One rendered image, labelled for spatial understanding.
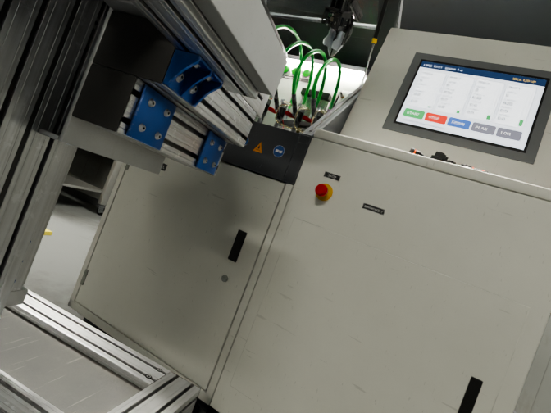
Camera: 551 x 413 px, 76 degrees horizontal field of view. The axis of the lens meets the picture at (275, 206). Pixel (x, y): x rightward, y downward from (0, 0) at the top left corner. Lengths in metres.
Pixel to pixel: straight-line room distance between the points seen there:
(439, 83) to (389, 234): 0.65
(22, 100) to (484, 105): 1.27
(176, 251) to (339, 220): 0.57
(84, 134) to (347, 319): 0.76
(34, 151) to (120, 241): 0.78
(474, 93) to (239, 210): 0.89
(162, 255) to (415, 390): 0.86
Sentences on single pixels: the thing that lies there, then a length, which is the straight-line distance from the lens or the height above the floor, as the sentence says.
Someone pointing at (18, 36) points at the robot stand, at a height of 0.80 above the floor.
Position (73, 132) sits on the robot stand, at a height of 0.70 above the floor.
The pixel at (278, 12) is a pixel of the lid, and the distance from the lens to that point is 1.91.
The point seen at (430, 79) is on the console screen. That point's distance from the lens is 1.46.
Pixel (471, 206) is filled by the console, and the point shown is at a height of 0.89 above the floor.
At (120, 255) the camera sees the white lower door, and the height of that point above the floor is 0.34.
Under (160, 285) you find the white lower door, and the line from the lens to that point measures 1.30.
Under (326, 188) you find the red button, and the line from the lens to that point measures 1.02.
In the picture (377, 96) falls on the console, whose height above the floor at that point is 1.23.
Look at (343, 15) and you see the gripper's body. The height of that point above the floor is 1.35.
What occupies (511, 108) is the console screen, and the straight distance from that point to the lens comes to 1.42.
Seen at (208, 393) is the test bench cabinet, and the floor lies 0.10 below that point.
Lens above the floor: 0.70
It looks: level
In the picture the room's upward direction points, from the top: 21 degrees clockwise
